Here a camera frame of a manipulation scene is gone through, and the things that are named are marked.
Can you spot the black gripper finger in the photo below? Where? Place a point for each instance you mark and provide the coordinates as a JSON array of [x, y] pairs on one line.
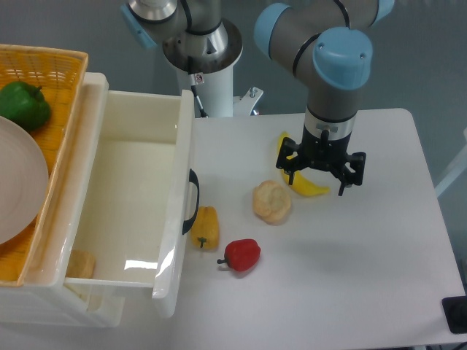
[[350, 170], [288, 158]]

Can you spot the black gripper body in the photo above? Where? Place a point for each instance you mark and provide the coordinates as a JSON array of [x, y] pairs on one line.
[[322, 152]]

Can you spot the white top drawer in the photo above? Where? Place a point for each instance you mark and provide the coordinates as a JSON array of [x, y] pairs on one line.
[[141, 199]]

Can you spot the white drawer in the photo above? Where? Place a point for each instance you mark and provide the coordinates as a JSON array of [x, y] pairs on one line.
[[98, 307], [141, 199]]

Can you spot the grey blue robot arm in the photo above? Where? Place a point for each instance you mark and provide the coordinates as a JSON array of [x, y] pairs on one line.
[[322, 45]]

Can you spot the tan bread in drawer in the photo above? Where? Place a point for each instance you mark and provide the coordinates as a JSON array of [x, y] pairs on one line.
[[81, 265]]

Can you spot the lower white drawer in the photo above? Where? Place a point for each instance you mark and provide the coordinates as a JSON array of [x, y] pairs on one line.
[[98, 307]]

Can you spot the white drawer cabinet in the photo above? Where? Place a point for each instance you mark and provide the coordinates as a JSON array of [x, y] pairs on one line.
[[43, 298]]

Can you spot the yellow banana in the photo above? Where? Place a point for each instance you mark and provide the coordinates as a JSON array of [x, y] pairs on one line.
[[304, 187]]

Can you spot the bread roll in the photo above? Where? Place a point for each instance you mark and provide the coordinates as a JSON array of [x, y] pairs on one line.
[[271, 202]]

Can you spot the red bell pepper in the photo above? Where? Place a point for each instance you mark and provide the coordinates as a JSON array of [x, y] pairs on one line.
[[241, 255]]

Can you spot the yellow bell pepper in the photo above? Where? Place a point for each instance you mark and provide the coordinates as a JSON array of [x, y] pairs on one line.
[[205, 232]]

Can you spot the black device at edge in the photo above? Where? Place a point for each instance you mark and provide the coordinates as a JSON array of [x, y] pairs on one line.
[[455, 313]]

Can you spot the pale pink plate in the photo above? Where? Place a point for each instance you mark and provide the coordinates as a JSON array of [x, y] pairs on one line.
[[24, 179]]

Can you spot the green bell pepper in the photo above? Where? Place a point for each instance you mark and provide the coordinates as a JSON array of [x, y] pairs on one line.
[[25, 105]]

